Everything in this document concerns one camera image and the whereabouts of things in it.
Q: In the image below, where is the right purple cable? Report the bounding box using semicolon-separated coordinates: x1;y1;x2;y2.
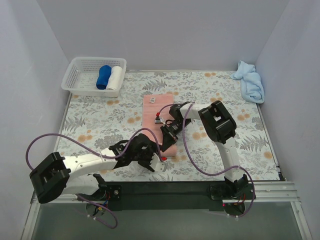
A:
156;103;257;219

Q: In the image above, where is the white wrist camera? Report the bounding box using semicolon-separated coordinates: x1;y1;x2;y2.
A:
150;154;167;172
154;112;165;125

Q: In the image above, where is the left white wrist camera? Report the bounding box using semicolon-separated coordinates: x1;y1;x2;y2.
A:
150;154;167;172

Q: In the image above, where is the blue rolled towel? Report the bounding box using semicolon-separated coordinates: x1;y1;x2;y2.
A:
96;65;112;90

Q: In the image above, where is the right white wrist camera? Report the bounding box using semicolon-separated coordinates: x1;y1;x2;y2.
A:
154;112;165;125

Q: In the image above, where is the white rolled towel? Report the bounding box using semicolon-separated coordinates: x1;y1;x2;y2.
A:
106;66;123;90

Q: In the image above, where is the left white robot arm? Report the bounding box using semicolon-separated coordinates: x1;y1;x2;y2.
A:
29;133;165;204

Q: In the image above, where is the aluminium rail frame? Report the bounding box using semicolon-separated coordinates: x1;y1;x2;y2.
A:
22;181;312;240

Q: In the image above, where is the light blue towel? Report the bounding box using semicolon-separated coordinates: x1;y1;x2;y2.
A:
230;60;265;104

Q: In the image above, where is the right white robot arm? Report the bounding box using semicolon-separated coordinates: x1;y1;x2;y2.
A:
160;100;249;197

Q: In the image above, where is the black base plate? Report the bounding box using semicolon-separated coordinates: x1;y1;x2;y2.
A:
77;181;256;213

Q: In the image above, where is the white plastic basket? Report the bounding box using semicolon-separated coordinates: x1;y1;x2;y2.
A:
61;57;127;98

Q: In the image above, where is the floral table mat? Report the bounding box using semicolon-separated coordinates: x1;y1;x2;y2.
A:
57;71;280;182

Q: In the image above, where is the pink towel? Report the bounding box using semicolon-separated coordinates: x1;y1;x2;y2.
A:
142;93;178;157

